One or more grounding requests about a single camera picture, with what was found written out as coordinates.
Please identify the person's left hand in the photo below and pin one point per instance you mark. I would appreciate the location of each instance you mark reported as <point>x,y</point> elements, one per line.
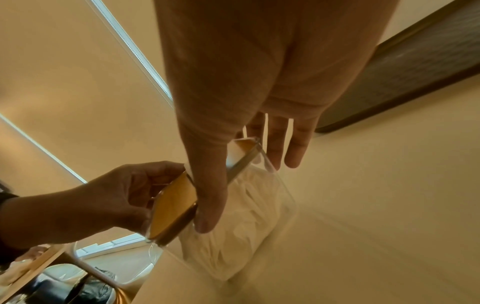
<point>82,213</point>

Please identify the person's right hand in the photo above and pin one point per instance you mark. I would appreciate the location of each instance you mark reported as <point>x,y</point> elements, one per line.
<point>243,65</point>

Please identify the wooden container lid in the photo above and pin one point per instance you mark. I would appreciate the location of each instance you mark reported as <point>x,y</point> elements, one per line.
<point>174,207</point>

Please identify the clear plastic container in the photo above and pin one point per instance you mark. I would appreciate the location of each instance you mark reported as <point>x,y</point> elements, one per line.
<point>277,202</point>

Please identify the white bin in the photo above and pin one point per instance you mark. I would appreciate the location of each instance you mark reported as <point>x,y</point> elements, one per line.
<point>112,268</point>

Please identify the light wooden board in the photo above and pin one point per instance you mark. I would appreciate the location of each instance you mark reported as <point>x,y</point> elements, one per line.
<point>33,270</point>

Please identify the black bin bag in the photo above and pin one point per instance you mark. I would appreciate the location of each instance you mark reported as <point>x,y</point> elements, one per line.
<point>95,289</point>

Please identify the white plastic bag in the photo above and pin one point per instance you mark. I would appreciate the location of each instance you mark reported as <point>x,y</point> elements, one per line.
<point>240,234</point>

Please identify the dark brown wooden frame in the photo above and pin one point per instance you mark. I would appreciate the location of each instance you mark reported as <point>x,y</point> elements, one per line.
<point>412,74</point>

